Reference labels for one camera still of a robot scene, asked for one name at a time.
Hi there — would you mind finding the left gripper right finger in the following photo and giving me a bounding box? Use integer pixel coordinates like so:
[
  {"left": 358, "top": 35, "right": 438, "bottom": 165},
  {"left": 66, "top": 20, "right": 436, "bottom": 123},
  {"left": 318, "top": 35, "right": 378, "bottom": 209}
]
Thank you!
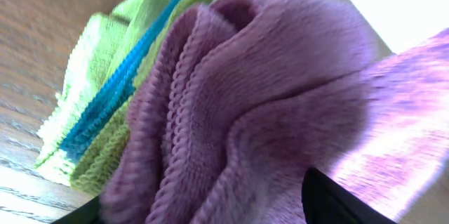
[{"left": 302, "top": 167, "right": 396, "bottom": 224}]

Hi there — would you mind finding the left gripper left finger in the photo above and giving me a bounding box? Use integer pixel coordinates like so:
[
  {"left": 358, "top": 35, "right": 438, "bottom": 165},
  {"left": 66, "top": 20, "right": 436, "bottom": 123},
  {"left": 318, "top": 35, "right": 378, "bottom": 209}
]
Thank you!
[{"left": 52, "top": 196, "right": 105, "bottom": 224}]

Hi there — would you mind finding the purple microfibre cloth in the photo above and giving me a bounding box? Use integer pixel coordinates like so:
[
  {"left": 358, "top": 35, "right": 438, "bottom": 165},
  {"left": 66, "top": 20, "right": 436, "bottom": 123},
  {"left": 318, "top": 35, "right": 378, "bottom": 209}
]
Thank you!
[{"left": 100, "top": 0, "right": 448, "bottom": 223}]

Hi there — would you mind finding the top green folded cloth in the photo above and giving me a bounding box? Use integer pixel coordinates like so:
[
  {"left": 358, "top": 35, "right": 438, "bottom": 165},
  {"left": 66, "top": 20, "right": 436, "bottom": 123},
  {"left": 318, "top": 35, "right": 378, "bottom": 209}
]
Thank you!
[{"left": 69, "top": 0, "right": 214, "bottom": 195}]

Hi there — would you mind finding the green folded cloth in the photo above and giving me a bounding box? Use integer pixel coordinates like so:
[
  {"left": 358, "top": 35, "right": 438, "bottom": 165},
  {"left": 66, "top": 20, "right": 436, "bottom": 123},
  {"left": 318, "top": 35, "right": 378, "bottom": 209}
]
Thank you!
[
  {"left": 69, "top": 0, "right": 214, "bottom": 195},
  {"left": 35, "top": 0, "right": 170, "bottom": 185}
]

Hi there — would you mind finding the blue folded cloth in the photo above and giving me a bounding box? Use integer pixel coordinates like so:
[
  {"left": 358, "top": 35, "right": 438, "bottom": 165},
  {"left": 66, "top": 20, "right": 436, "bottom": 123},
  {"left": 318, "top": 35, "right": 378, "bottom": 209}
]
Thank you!
[{"left": 60, "top": 0, "right": 180, "bottom": 164}]

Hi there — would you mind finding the bottom green folded cloth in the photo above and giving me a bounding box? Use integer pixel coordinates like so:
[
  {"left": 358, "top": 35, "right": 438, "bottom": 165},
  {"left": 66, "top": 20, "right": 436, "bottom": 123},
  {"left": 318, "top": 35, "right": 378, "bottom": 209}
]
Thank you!
[{"left": 35, "top": 0, "right": 170, "bottom": 185}]

